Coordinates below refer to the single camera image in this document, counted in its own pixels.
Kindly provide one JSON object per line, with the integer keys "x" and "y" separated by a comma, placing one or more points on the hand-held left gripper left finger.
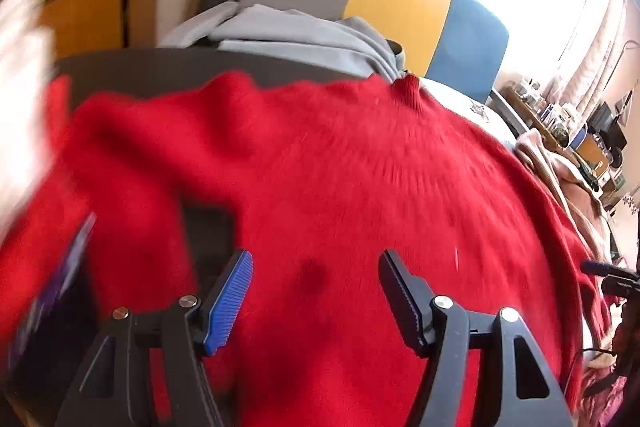
{"x": 230, "y": 302}

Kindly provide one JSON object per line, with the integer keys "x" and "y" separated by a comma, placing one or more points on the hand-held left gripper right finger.
{"x": 402, "y": 299}

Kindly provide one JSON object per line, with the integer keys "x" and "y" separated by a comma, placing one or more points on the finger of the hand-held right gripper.
{"x": 595, "y": 267}

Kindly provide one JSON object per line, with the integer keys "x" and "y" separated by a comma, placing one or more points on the red knit sweater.
{"x": 350, "y": 187}

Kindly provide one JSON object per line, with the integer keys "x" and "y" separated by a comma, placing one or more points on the wooden desk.
{"x": 592, "y": 155}

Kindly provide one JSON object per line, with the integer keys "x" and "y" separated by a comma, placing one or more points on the pink knit sweater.
{"x": 555, "y": 162}

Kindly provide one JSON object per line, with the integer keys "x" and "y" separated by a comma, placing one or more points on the blue white water container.
{"x": 580, "y": 138}

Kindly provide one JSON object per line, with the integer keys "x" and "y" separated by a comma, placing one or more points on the black flat screen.
{"x": 606, "y": 119}

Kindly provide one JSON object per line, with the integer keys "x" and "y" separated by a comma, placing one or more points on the wooden side table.
{"x": 527, "y": 113}

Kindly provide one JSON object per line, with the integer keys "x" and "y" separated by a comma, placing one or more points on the white printed cushion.
{"x": 450, "y": 98}

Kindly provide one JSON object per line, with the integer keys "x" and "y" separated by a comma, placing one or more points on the beige patterned curtain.
{"x": 600, "y": 47}

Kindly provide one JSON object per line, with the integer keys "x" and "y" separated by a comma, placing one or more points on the grey garment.
{"x": 300, "y": 37}

